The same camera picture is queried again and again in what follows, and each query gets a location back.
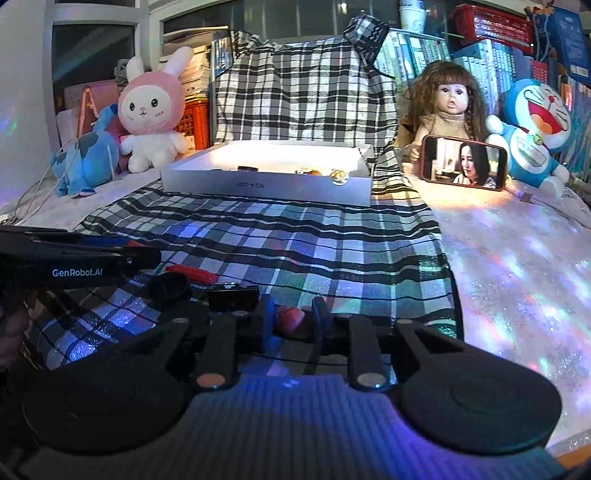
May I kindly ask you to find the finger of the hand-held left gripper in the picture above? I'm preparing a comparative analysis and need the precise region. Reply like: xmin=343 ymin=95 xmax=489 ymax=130
xmin=111 ymin=246 xmax=163 ymax=280
xmin=0 ymin=228 xmax=139 ymax=254

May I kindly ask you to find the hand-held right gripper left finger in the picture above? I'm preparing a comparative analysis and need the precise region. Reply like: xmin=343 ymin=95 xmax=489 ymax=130
xmin=124 ymin=293 xmax=278 ymax=393

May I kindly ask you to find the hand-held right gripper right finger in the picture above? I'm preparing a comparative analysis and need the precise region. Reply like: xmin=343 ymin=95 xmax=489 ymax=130
xmin=311 ymin=296 xmax=482 ymax=393

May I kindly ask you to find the small pink red toy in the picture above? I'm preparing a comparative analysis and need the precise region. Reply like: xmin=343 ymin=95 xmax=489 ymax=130
xmin=275 ymin=307 xmax=305 ymax=333

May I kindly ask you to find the small black rectangular box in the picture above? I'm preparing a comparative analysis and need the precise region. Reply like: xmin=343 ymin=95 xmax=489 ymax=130
xmin=205 ymin=284 xmax=260 ymax=312

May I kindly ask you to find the black round disc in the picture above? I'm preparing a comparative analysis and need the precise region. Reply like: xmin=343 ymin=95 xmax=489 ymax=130
xmin=148 ymin=272 xmax=192 ymax=305

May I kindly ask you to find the red plastic stick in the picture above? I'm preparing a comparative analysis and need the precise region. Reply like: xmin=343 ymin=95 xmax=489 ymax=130
xmin=165 ymin=264 xmax=218 ymax=284

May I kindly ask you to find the white shallow cardboard box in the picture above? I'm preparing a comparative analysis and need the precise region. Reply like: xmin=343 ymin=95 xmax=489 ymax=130
xmin=160 ymin=141 xmax=374 ymax=207

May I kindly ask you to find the person's left hand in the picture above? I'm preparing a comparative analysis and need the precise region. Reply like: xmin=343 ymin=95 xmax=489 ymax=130
xmin=0 ymin=308 xmax=30 ymax=370

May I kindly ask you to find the black white plaid cloth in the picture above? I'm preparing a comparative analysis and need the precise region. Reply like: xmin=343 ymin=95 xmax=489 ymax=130
xmin=28 ymin=15 xmax=462 ymax=372

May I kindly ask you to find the blue long-eared plush toy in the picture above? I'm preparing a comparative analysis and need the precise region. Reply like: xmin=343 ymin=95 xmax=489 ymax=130
xmin=50 ymin=104 xmax=122 ymax=198

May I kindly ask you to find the red plastic crate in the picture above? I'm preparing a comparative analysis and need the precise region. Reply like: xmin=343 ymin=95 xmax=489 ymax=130
xmin=178 ymin=100 xmax=212 ymax=151

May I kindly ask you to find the pink toy house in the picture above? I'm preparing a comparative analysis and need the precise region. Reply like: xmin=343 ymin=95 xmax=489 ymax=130
xmin=64 ymin=80 xmax=121 ymax=139

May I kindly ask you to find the pink white bunny plush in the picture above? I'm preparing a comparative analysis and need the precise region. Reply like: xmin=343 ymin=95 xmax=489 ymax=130
xmin=117 ymin=46 xmax=195 ymax=174

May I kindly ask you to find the stack of white books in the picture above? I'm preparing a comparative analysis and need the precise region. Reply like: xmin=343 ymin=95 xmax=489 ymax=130
xmin=159 ymin=32 xmax=218 ymax=100

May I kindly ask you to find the smartphone with lit screen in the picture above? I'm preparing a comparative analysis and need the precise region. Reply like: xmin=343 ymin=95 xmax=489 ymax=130
xmin=420 ymin=135 xmax=509 ymax=191

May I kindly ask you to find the row of upright blue books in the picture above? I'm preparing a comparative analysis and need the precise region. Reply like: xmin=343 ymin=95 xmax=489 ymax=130
xmin=210 ymin=37 xmax=234 ymax=84

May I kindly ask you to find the brown-haired doll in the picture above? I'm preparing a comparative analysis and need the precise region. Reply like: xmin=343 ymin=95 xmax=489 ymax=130
xmin=396 ymin=62 xmax=485 ymax=176

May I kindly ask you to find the row of teal books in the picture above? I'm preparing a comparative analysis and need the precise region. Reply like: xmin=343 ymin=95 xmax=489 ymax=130
xmin=374 ymin=32 xmax=453 ymax=88

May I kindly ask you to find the blue robot cat plush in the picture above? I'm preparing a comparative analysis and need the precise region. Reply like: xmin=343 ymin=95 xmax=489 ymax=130
xmin=485 ymin=78 xmax=573 ymax=198

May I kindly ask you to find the row of light blue books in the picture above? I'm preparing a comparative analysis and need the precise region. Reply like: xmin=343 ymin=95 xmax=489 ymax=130
xmin=452 ymin=39 xmax=555 ymax=93

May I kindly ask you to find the red plastic basket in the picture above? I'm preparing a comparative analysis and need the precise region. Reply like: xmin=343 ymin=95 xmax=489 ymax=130
xmin=450 ymin=4 xmax=534 ymax=44

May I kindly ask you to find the blue gift box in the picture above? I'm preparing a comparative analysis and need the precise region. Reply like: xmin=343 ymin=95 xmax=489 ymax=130
xmin=526 ymin=7 xmax=591 ymax=84

